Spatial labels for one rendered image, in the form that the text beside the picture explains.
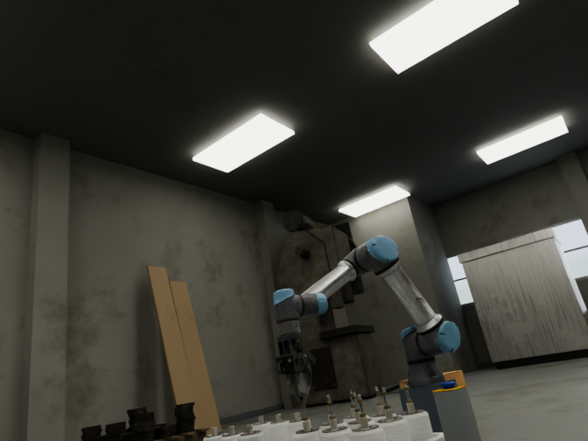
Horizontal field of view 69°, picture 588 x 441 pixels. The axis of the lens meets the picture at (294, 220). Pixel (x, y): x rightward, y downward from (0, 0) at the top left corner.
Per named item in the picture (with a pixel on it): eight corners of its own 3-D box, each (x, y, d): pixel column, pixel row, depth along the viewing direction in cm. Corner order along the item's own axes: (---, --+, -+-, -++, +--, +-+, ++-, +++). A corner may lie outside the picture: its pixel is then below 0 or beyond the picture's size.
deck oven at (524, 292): (605, 350, 670) (561, 237, 734) (601, 355, 583) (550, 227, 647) (508, 364, 750) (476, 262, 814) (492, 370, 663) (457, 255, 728)
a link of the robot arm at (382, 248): (442, 344, 179) (365, 239, 182) (470, 339, 167) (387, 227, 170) (428, 362, 172) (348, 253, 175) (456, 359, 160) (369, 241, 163)
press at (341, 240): (279, 412, 569) (253, 218, 664) (332, 398, 666) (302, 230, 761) (372, 402, 491) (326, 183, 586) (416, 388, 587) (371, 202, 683)
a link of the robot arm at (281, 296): (299, 286, 146) (277, 288, 142) (304, 318, 142) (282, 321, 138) (290, 292, 153) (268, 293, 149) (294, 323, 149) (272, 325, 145)
